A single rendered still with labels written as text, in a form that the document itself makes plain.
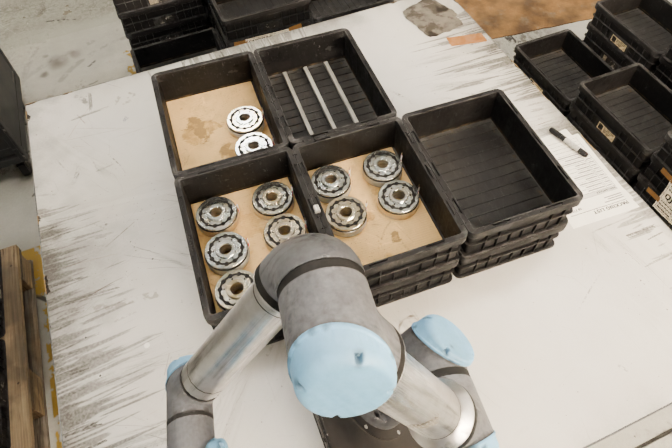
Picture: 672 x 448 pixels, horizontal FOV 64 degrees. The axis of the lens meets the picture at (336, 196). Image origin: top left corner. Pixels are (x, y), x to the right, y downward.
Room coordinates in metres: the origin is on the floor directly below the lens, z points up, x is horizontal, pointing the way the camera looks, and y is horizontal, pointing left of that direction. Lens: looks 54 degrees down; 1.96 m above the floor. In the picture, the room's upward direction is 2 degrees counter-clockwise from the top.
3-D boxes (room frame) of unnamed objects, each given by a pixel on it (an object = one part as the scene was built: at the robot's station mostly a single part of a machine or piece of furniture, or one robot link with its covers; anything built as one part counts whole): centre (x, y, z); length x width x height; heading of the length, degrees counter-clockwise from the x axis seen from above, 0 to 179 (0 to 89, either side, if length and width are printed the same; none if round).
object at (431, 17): (1.74, -0.39, 0.71); 0.22 x 0.19 x 0.01; 21
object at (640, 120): (1.45, -1.18, 0.31); 0.40 x 0.30 x 0.34; 21
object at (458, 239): (0.77, -0.09, 0.92); 0.40 x 0.30 x 0.02; 18
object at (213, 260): (0.66, 0.26, 0.86); 0.10 x 0.10 x 0.01
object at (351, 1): (2.25, -0.07, 0.31); 0.40 x 0.30 x 0.34; 111
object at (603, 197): (0.95, -0.70, 0.70); 0.33 x 0.23 x 0.01; 21
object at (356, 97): (1.15, 0.03, 0.87); 0.40 x 0.30 x 0.11; 18
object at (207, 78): (1.06, 0.31, 0.87); 0.40 x 0.30 x 0.11; 18
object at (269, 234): (0.70, 0.13, 0.86); 0.10 x 0.10 x 0.01
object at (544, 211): (0.86, -0.38, 0.92); 0.40 x 0.30 x 0.02; 18
